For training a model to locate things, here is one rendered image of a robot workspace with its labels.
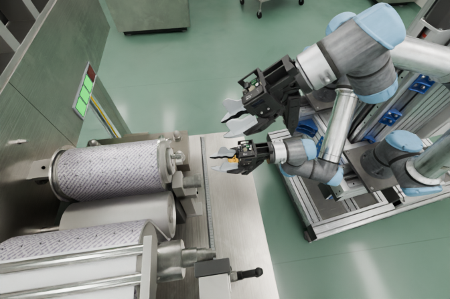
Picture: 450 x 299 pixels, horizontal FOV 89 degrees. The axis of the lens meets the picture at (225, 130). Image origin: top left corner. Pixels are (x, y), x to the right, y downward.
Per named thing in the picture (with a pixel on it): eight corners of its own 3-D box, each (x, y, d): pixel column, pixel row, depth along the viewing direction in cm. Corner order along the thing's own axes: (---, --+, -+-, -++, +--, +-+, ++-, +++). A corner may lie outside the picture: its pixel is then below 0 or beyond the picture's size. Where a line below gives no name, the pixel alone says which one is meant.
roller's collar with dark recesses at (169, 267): (186, 279, 42) (180, 278, 37) (153, 285, 42) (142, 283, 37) (185, 242, 46) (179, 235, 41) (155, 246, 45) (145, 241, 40)
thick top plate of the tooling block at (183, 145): (190, 170, 91) (188, 164, 86) (86, 183, 88) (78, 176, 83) (189, 138, 100) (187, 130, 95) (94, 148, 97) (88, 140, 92)
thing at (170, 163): (175, 179, 63) (169, 166, 57) (167, 180, 63) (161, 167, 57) (175, 156, 68) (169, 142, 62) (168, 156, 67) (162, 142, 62)
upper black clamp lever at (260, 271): (264, 275, 37) (262, 275, 36) (236, 280, 38) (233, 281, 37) (262, 266, 38) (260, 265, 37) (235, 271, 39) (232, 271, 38)
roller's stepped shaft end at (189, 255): (217, 264, 42) (216, 262, 40) (184, 269, 42) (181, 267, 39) (215, 245, 44) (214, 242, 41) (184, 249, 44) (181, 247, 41)
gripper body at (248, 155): (235, 140, 77) (270, 136, 78) (234, 152, 84) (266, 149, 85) (239, 160, 72) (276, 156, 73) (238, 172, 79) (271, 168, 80)
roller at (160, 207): (176, 241, 63) (167, 232, 53) (80, 255, 61) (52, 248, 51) (175, 198, 70) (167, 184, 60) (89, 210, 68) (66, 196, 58)
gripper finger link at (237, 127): (209, 128, 49) (242, 102, 46) (227, 138, 53) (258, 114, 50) (213, 139, 47) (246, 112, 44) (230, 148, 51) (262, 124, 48)
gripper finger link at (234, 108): (208, 103, 53) (240, 86, 48) (224, 114, 57) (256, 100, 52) (208, 114, 52) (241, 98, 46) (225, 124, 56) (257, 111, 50)
